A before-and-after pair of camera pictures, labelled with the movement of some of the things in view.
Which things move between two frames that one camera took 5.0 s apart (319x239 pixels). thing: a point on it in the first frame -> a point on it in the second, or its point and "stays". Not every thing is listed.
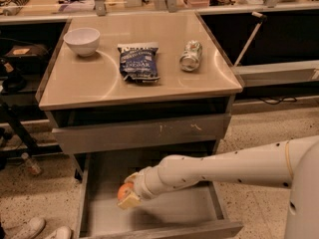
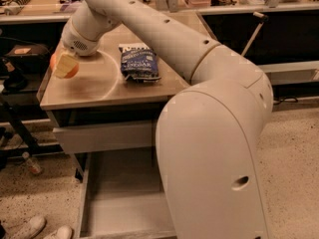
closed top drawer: x=143 y=133 stays
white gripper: x=144 y=183 -> x=74 y=41
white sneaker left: x=28 y=230 stays
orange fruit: x=125 y=189 -> x=73 y=72
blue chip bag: x=139 y=62 stays
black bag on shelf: x=26 y=59 stays
